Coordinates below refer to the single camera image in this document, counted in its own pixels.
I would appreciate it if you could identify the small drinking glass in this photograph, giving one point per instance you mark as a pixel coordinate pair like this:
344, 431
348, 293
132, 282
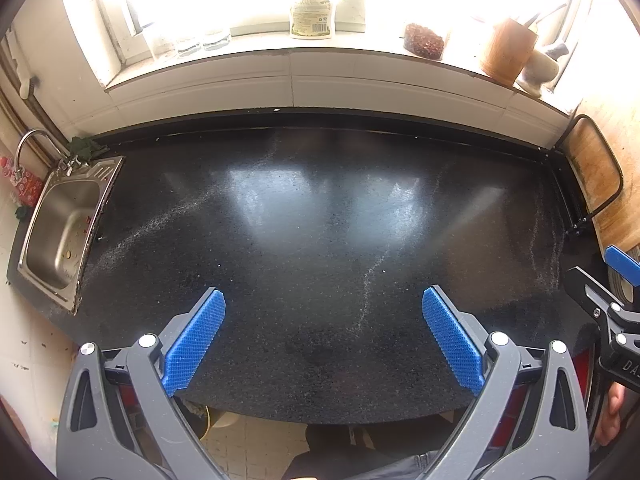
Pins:
217, 40
190, 45

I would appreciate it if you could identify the black metal rack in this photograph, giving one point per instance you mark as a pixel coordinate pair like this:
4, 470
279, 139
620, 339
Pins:
580, 227

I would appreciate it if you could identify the white stone mortar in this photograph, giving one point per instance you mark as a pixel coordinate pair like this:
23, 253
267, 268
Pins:
535, 72

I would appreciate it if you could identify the white dish soap bottle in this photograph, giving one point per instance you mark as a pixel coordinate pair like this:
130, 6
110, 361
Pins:
312, 20

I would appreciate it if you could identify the white plastic wall fitting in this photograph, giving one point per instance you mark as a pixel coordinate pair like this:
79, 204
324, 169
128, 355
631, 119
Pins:
22, 87

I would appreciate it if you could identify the large round wooden board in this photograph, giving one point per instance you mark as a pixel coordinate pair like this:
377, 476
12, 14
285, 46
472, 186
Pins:
627, 135

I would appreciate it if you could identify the red patterned packet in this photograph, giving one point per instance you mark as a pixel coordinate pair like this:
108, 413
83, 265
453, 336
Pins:
25, 185

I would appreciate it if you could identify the small wooden cutting board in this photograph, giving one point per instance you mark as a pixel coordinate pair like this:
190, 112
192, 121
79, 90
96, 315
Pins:
592, 160

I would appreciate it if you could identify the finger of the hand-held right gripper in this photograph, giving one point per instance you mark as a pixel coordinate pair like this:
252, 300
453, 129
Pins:
620, 260
587, 287

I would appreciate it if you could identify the chrome faucet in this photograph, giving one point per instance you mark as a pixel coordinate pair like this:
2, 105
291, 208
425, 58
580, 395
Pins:
69, 164

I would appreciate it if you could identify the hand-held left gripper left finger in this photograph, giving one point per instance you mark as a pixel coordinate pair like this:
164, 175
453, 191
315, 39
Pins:
195, 342

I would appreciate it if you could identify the wooden utensil holder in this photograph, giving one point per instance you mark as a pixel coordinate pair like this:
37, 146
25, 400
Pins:
506, 52

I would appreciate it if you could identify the steel sink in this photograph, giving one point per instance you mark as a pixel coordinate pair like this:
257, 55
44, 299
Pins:
60, 230

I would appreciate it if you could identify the person's right hand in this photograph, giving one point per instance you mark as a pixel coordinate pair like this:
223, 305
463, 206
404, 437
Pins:
612, 410

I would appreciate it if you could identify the jar of red spice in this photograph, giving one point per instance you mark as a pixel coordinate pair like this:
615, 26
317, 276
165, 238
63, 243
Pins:
424, 41

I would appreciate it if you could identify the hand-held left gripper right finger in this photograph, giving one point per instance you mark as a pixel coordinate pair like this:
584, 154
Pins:
452, 342

